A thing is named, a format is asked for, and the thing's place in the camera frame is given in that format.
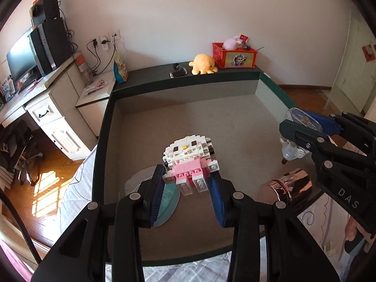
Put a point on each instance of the white glass-topped cabinet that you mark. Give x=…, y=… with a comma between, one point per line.
x=92, y=111

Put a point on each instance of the yellow octopus plush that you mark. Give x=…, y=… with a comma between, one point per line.
x=203, y=63

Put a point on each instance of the blue yellow snack bag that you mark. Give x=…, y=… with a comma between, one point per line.
x=121, y=72

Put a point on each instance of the white door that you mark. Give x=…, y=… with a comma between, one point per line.
x=352, y=73

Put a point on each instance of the red printed storage box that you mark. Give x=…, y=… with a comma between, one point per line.
x=235, y=58

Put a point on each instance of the white quilted bedspread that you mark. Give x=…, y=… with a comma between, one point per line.
x=77, y=188

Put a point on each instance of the black computer tower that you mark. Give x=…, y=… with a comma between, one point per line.
x=53, y=45

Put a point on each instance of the round teal mirror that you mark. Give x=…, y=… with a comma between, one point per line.
x=170, y=195

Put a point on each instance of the orange-capped bottle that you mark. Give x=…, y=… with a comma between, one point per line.
x=83, y=67

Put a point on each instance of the pink plush toy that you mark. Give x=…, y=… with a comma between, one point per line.
x=230, y=43

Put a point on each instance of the black computer monitor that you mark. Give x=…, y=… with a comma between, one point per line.
x=23, y=60

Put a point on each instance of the pink flat packet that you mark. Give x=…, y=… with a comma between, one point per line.
x=94, y=87

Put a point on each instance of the rose gold metal cup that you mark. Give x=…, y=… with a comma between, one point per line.
x=293, y=183

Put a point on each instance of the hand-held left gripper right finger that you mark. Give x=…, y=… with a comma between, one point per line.
x=216, y=201

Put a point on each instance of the black cylindrical gadget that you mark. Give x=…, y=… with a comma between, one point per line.
x=177, y=71

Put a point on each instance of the black office chair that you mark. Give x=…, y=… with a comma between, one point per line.
x=17, y=149

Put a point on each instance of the person's right hand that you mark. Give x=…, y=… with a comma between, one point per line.
x=350, y=230

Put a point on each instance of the white pink brick cat figure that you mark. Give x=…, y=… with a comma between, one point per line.
x=188, y=152

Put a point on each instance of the blue white box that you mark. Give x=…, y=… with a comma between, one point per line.
x=6, y=89

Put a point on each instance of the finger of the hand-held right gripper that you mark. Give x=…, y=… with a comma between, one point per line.
x=326, y=123
x=293, y=133

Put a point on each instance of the white wall outlet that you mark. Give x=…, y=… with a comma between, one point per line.
x=94, y=41
x=104, y=39
x=115, y=35

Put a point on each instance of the clear plastic bottle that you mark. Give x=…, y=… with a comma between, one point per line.
x=291, y=152

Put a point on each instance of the red white small card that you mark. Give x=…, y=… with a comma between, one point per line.
x=243, y=38

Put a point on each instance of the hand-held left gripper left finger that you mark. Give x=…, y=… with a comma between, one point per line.
x=156, y=195

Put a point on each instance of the white desk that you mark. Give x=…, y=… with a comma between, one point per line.
x=58, y=117

